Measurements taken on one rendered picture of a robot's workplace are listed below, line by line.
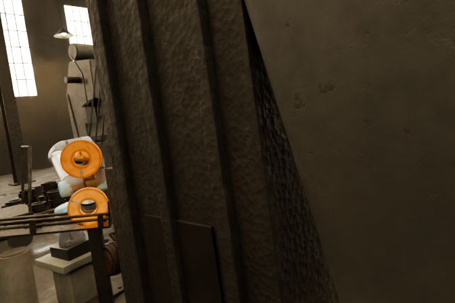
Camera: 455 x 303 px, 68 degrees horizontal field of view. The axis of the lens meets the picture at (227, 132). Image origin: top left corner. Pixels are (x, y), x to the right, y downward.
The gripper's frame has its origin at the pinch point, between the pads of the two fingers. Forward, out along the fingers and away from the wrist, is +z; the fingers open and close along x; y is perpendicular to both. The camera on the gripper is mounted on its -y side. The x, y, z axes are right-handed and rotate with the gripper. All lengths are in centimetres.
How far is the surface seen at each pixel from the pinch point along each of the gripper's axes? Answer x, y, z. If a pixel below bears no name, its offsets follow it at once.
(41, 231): -17.8, -27.6, -5.2
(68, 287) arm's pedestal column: -29, -60, -79
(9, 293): -41, -51, -31
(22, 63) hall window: -382, 570, -1055
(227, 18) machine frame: 48, 9, 79
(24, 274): -34, -44, -31
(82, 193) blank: -1.0, -15.5, -2.4
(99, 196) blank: 4.8, -17.8, -3.7
